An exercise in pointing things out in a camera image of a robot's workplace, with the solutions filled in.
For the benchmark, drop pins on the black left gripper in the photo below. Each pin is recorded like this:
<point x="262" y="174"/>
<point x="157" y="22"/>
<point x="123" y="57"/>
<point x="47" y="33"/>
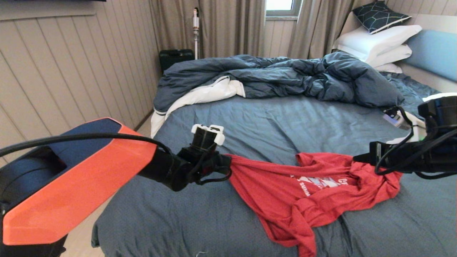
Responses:
<point x="203" y="166"/>

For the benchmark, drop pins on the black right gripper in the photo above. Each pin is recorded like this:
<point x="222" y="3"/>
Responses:
<point x="414" y="157"/>

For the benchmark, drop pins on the red printed t-shirt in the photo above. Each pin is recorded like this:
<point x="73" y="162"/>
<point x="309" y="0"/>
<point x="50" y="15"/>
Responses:
<point x="285" y="200"/>

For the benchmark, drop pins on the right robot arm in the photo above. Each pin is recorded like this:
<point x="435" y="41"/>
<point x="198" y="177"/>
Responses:
<point x="453" y="157"/>

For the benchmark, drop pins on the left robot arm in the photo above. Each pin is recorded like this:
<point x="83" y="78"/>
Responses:
<point x="78" y="178"/>

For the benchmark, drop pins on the flat white pillow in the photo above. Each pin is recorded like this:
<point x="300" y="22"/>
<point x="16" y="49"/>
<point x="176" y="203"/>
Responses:
<point x="389" y="68"/>

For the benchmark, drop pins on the white pillow at bed edge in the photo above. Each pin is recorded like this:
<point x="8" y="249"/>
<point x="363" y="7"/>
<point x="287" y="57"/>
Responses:
<point x="441" y="96"/>

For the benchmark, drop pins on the medium white pillow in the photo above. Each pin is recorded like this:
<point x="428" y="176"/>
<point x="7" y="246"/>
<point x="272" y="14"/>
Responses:
<point x="392" y="55"/>

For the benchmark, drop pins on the dark blue duvet white lining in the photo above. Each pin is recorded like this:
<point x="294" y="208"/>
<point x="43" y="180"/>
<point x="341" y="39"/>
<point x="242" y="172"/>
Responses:
<point x="285" y="76"/>

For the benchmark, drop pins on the black hard case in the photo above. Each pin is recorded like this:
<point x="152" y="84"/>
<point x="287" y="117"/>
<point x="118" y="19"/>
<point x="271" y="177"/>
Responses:
<point x="175" y="56"/>

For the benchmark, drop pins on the large white pillow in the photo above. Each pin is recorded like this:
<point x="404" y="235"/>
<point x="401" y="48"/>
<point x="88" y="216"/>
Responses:
<point x="375" y="40"/>

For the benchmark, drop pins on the blue headboard cushion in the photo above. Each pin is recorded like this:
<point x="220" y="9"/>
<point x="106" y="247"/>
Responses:
<point x="433" y="53"/>

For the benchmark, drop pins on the narrow beige curtain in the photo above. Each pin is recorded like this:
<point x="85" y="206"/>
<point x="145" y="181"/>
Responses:
<point x="314" y="28"/>

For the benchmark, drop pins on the wide beige curtain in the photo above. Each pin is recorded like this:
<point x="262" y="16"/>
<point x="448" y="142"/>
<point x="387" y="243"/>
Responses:
<point x="228" y="28"/>

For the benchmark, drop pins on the dark geometric patterned cushion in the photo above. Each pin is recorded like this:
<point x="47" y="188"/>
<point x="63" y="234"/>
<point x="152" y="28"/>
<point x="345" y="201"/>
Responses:
<point x="377" y="17"/>

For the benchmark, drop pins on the white stick vacuum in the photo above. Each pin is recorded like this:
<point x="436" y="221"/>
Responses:
<point x="196" y="23"/>

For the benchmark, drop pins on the beige headboard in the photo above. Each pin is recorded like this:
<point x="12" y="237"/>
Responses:
<point x="433" y="21"/>

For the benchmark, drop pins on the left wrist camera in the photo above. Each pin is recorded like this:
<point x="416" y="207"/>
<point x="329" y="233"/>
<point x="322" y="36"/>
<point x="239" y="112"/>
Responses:
<point x="207" y="135"/>

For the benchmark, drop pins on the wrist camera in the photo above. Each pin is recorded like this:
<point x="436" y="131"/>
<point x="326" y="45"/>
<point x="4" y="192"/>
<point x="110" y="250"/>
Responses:
<point x="439" y="112"/>
<point x="207" y="135"/>

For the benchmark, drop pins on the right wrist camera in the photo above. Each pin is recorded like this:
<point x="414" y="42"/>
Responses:
<point x="439" y="112"/>

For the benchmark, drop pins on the window with grey frame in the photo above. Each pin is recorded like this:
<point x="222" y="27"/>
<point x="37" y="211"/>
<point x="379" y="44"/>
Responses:
<point x="282" y="6"/>

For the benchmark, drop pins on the dark wall screen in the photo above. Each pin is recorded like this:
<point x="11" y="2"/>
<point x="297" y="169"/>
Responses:
<point x="53" y="0"/>

